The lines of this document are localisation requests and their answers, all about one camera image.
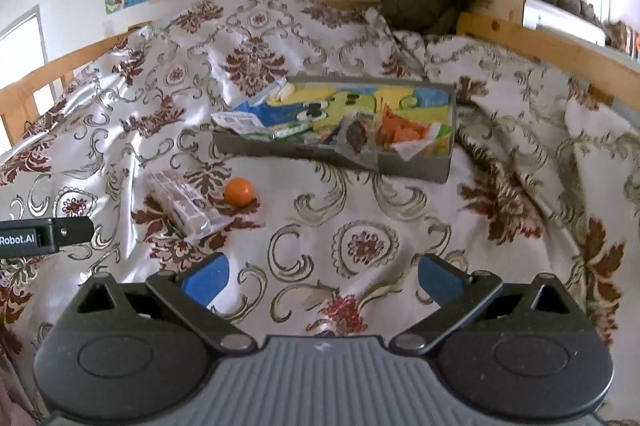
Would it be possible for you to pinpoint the wooden bed frame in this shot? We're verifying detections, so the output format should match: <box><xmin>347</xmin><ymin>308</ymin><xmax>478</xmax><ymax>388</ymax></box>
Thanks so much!
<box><xmin>0</xmin><ymin>0</ymin><xmax>640</xmax><ymax>147</ymax></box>

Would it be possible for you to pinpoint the clear white snack packet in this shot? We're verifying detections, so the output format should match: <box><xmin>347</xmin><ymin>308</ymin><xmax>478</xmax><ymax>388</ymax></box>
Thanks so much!
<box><xmin>145</xmin><ymin>170</ymin><xmax>234</xmax><ymax>243</ymax></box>

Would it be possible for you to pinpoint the small orange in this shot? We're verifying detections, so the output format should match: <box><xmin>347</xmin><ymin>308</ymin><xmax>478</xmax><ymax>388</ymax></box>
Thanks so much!
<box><xmin>223</xmin><ymin>177</ymin><xmax>257</xmax><ymax>207</ymax></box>

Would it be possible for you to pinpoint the grey tray with painted bottom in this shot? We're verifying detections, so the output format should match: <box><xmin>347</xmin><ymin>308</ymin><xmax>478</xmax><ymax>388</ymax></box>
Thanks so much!
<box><xmin>210</xmin><ymin>74</ymin><xmax>459</xmax><ymax>184</ymax></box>

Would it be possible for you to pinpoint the floral printed blanket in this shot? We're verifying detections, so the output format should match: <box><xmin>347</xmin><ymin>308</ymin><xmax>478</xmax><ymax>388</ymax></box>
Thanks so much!
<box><xmin>0</xmin><ymin>0</ymin><xmax>640</xmax><ymax>426</ymax></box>

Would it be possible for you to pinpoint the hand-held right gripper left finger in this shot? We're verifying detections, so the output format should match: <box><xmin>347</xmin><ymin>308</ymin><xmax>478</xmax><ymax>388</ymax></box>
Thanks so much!
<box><xmin>65</xmin><ymin>252</ymin><xmax>258</xmax><ymax>354</ymax></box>

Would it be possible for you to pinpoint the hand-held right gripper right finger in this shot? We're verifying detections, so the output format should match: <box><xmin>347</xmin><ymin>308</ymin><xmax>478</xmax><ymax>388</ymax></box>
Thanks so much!
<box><xmin>390</xmin><ymin>252</ymin><xmax>581</xmax><ymax>354</ymax></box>

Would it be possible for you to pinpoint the white shelf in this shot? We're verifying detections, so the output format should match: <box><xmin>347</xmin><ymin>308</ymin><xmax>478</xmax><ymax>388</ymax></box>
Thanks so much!
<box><xmin>522</xmin><ymin>0</ymin><xmax>640</xmax><ymax>72</ymax></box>

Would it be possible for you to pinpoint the bag of small oranges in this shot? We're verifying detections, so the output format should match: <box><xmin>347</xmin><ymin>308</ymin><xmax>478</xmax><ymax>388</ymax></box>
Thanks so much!
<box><xmin>376</xmin><ymin>103</ymin><xmax>438</xmax><ymax>151</ymax></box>

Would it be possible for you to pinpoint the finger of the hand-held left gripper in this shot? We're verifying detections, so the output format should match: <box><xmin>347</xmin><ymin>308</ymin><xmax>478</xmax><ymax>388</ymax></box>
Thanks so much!
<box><xmin>52</xmin><ymin>216</ymin><xmax>94</xmax><ymax>247</ymax></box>

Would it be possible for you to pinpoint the pink fleece cloth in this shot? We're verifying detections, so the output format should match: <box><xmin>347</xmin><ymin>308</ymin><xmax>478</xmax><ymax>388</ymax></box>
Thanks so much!
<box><xmin>0</xmin><ymin>356</ymin><xmax>36</xmax><ymax>426</ymax></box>

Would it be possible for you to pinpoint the window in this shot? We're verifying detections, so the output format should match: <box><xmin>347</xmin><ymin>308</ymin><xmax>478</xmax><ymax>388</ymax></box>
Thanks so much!
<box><xmin>0</xmin><ymin>6</ymin><xmax>56</xmax><ymax>151</ymax></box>

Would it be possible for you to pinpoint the yellow snack packet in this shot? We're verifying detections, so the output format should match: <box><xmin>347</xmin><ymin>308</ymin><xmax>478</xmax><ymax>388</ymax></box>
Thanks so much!
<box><xmin>336</xmin><ymin>115</ymin><xmax>383</xmax><ymax>171</ymax></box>

